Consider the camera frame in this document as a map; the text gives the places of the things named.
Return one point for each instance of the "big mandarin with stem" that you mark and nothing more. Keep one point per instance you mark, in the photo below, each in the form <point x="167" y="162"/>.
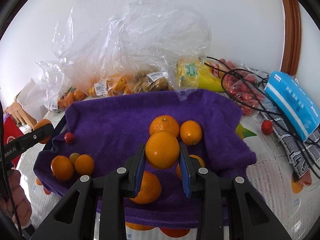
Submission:
<point x="164" y="123"/>

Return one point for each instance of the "wooden chair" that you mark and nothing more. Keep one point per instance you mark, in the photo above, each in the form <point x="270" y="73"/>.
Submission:
<point x="20" y="116"/>

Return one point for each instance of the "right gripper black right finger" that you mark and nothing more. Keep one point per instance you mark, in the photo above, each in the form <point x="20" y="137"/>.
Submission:
<point x="249" y="217"/>

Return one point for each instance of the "small mandarin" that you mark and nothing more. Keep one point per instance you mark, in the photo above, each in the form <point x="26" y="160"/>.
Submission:
<point x="190" y="132"/>

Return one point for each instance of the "clear bag of tangerines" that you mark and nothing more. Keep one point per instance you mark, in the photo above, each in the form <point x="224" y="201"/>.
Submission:
<point x="57" y="89"/>

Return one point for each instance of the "brown wooden door frame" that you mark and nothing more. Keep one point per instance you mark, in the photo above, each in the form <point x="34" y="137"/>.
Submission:
<point x="292" y="38"/>

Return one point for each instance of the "black tray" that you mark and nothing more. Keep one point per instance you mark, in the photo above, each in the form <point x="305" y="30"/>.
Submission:
<point x="60" y="127"/>

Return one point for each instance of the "large orange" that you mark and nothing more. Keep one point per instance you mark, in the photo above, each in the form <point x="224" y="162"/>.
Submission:
<point x="162" y="150"/>

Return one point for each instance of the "bag of red fruits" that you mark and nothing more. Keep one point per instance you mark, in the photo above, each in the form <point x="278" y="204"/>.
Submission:
<point x="243" y="85"/>

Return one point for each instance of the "grey checked cloth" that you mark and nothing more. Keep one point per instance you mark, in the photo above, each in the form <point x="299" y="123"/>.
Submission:
<point x="303" y="157"/>

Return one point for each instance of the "left hand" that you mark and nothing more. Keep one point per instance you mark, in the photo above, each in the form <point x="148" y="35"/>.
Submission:
<point x="22" y="204"/>

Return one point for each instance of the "small orange tangerine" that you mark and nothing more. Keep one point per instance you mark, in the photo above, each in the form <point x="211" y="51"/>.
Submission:
<point x="46" y="127"/>

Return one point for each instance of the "white plastic bag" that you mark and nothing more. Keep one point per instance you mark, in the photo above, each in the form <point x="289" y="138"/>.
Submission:
<point x="32" y="99"/>

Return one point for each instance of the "red paper bag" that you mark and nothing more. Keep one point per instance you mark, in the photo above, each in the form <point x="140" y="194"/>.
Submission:
<point x="11" y="131"/>

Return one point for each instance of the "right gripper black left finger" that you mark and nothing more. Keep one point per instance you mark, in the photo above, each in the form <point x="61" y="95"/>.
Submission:
<point x="73" y="217"/>

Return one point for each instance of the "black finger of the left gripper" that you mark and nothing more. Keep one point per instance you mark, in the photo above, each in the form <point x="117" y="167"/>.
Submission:
<point x="29" y="140"/>

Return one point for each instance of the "yellow snack bag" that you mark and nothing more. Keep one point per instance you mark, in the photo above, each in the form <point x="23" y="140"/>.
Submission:
<point x="199" y="74"/>

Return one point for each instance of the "small red tomato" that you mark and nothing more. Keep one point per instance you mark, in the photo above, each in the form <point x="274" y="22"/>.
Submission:
<point x="69" y="138"/>

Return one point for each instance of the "purple towel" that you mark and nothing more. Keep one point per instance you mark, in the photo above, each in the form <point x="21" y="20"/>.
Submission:
<point x="110" y="130"/>

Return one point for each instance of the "small orange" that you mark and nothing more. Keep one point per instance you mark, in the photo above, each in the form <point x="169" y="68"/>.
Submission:
<point x="84" y="165"/>

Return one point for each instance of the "clear bag of kumquats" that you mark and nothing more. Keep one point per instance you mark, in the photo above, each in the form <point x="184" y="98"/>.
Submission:
<point x="119" y="47"/>

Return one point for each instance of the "blue tissue pack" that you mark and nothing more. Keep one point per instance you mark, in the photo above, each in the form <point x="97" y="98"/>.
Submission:
<point x="296" y="105"/>

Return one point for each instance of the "small red fruit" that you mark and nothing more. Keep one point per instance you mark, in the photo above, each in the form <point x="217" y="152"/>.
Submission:
<point x="267" y="127"/>

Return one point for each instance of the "greenish small kumquat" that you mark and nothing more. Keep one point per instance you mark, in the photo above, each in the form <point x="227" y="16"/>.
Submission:
<point x="73" y="157"/>

